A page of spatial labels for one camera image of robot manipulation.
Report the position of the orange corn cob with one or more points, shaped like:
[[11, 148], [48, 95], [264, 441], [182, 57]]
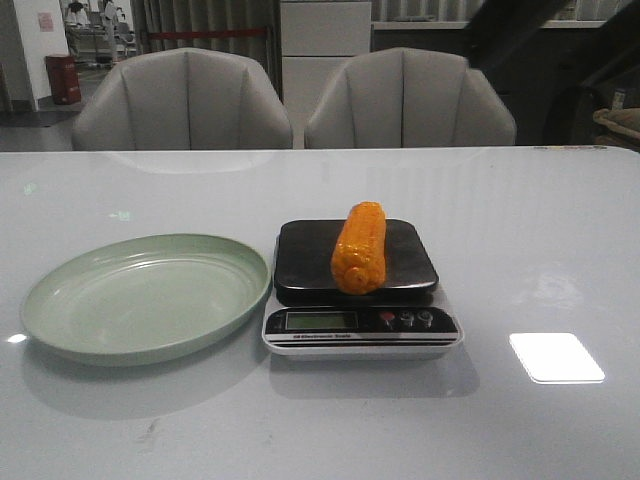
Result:
[[358, 263]]

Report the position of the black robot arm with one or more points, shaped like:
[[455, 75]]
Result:
[[500, 27]]

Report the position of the black electronic kitchen scale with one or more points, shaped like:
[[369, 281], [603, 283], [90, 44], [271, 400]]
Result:
[[308, 318]]

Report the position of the right grey upholstered chair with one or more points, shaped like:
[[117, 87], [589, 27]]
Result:
[[408, 98]]

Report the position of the grey upholstered chair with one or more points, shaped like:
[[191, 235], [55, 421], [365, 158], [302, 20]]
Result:
[[408, 98], [184, 99]]

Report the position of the pale green plate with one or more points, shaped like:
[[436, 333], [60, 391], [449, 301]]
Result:
[[146, 300]]

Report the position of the left grey upholstered chair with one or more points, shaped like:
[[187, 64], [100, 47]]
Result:
[[184, 99]]

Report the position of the white drawer cabinet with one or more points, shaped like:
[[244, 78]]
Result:
[[316, 37]]

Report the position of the dark counter with white top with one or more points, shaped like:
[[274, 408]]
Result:
[[529, 75]]

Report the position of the tan cushion at right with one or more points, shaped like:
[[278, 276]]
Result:
[[619, 127]]

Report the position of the dark side table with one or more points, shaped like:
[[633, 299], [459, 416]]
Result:
[[576, 96]]

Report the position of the pink wall notice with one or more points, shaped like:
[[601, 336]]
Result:
[[45, 21]]

